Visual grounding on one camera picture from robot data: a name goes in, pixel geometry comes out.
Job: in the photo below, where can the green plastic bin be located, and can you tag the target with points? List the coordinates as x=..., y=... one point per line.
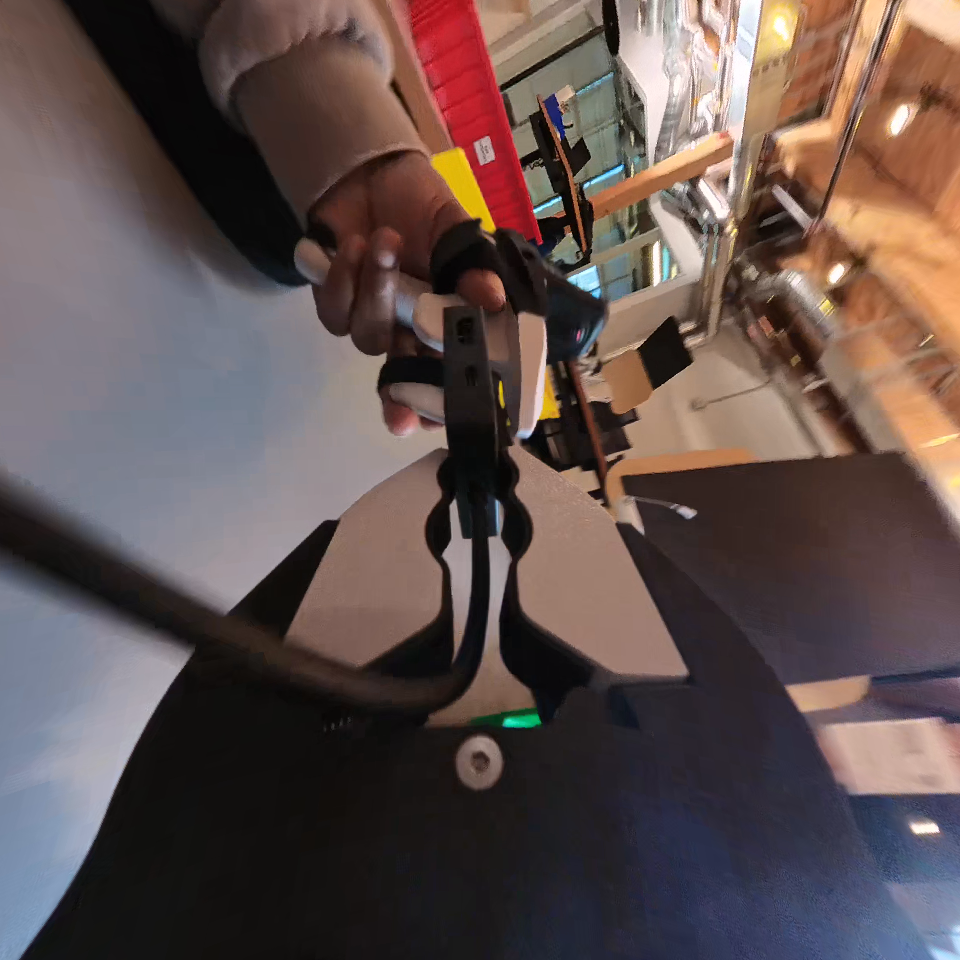
x=517, y=720

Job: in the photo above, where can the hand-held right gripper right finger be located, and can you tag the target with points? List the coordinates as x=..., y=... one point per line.
x=585, y=592

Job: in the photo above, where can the red plastic bin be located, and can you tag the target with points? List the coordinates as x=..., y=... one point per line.
x=465, y=82

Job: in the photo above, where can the wooden standing desk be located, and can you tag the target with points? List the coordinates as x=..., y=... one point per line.
x=562, y=150

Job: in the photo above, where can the person's left forearm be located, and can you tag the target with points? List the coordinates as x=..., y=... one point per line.
x=315, y=97

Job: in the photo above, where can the person's left hand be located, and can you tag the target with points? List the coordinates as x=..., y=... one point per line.
x=375, y=225

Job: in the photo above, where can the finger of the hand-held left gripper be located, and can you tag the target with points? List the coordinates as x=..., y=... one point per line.
x=529, y=367

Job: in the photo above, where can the white board stand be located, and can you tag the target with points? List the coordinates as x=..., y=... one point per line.
x=686, y=513

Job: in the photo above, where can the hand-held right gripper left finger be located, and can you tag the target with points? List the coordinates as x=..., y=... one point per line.
x=375, y=570

